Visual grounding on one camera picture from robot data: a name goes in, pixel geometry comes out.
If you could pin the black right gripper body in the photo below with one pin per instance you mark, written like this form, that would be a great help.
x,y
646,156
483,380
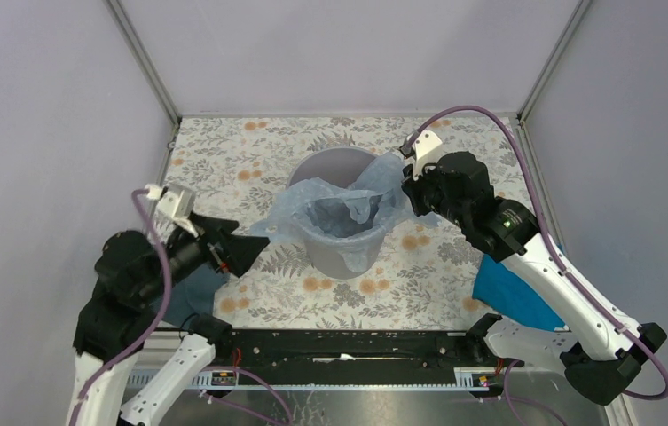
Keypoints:
x,y
426,194

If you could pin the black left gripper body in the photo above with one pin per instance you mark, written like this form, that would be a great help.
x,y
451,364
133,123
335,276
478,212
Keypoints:
x,y
213,249

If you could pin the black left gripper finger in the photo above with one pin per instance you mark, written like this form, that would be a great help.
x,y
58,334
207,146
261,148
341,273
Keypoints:
x,y
238,253
213,224

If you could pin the light blue plastic trash bag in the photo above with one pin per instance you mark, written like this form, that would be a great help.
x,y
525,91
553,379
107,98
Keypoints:
x,y
345,206

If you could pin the grey plastic trash bin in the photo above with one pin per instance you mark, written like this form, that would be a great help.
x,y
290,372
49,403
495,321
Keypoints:
x,y
339,247

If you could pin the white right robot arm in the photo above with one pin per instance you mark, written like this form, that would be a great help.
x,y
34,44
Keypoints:
x,y
602,349

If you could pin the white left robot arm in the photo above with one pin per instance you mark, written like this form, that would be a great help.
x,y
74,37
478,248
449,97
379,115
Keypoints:
x,y
132,293

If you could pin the grey-blue cloth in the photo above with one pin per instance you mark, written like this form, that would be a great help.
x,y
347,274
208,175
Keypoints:
x,y
195,294

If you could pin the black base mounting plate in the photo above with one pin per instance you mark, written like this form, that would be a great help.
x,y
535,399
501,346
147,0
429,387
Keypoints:
x,y
305,351

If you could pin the bright blue cloth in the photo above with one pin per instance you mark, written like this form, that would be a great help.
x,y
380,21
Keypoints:
x,y
512,297

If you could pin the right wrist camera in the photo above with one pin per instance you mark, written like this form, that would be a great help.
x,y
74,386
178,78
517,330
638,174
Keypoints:
x,y
424,148

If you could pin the slotted cable duct rail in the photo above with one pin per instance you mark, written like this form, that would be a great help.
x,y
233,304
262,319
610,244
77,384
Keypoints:
x,y
451,379

